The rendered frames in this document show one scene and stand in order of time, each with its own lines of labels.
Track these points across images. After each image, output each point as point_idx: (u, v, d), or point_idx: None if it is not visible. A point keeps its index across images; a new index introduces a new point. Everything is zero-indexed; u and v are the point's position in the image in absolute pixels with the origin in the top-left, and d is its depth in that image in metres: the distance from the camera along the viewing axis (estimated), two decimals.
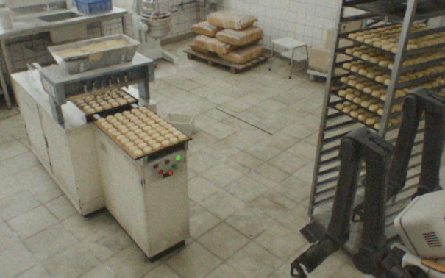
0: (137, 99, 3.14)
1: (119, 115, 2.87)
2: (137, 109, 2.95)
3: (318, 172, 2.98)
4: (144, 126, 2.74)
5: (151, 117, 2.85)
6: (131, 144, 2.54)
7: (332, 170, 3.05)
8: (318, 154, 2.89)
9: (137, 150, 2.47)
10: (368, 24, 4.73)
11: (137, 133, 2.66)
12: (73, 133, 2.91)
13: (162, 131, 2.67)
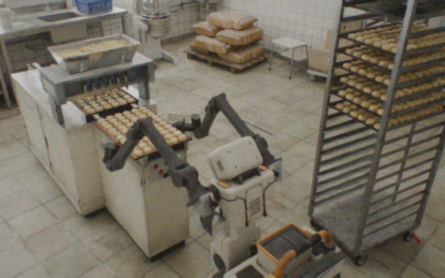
0: (137, 99, 3.14)
1: (119, 115, 2.87)
2: (137, 109, 2.95)
3: (318, 172, 2.98)
4: None
5: (151, 117, 2.85)
6: None
7: (332, 170, 3.05)
8: (318, 154, 2.89)
9: (137, 150, 2.47)
10: (368, 24, 4.73)
11: None
12: (73, 133, 2.91)
13: (162, 131, 2.67)
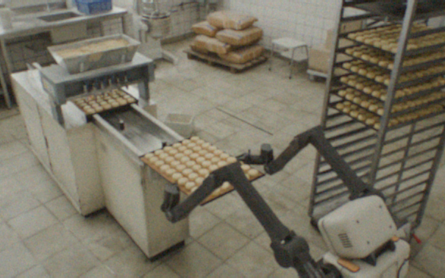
0: (137, 99, 3.14)
1: (169, 148, 2.38)
2: (189, 140, 2.46)
3: (318, 172, 2.98)
4: (202, 160, 2.24)
5: (209, 149, 2.36)
6: (192, 184, 2.03)
7: (332, 170, 3.05)
8: (318, 154, 2.89)
9: None
10: (368, 24, 4.73)
11: (196, 170, 2.16)
12: (73, 133, 2.91)
13: None
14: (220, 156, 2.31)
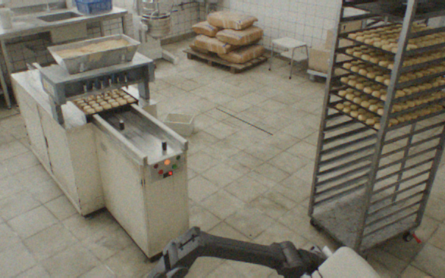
0: (137, 99, 3.14)
1: None
2: None
3: (318, 172, 2.98)
4: None
5: None
6: None
7: (332, 170, 3.05)
8: (318, 154, 2.89)
9: None
10: (368, 24, 4.73)
11: None
12: (73, 133, 2.91)
13: None
14: None
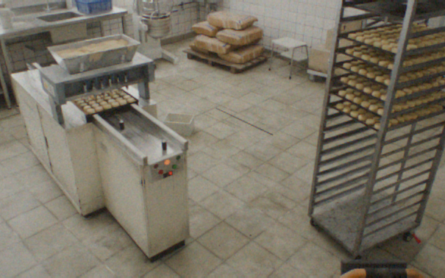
0: (137, 99, 3.14)
1: None
2: None
3: (318, 172, 2.98)
4: None
5: None
6: None
7: (332, 170, 3.05)
8: (318, 154, 2.89)
9: None
10: (368, 24, 4.73)
11: None
12: (73, 133, 2.91)
13: None
14: None
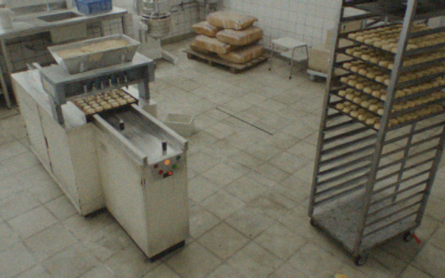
0: (137, 99, 3.14)
1: None
2: None
3: (318, 172, 2.98)
4: None
5: None
6: None
7: (332, 170, 3.05)
8: (318, 154, 2.89)
9: None
10: (368, 24, 4.73)
11: None
12: (73, 133, 2.91)
13: None
14: None
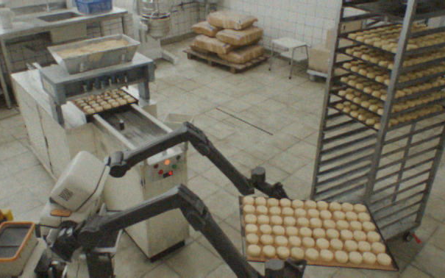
0: (137, 99, 3.14)
1: (365, 225, 1.83)
2: (379, 249, 1.71)
3: (318, 172, 2.98)
4: (314, 231, 1.77)
5: (340, 251, 1.68)
6: (271, 201, 1.92)
7: (332, 170, 3.05)
8: (318, 154, 2.89)
9: (252, 199, 1.92)
10: (368, 24, 4.73)
11: (298, 218, 1.84)
12: (73, 133, 2.91)
13: (283, 238, 1.71)
14: (319, 255, 1.67)
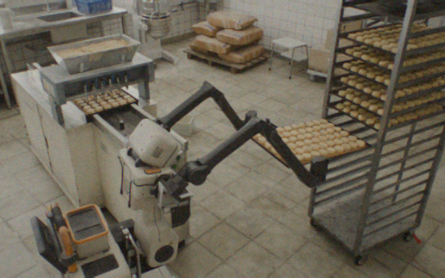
0: (137, 99, 3.14)
1: (335, 129, 2.57)
2: (354, 138, 2.47)
3: None
4: (312, 140, 2.42)
5: (336, 145, 2.38)
6: None
7: (332, 170, 3.05)
8: None
9: (259, 133, 2.44)
10: (368, 24, 4.73)
11: (296, 136, 2.45)
12: (73, 133, 2.91)
13: (300, 148, 2.31)
14: (326, 152, 2.33)
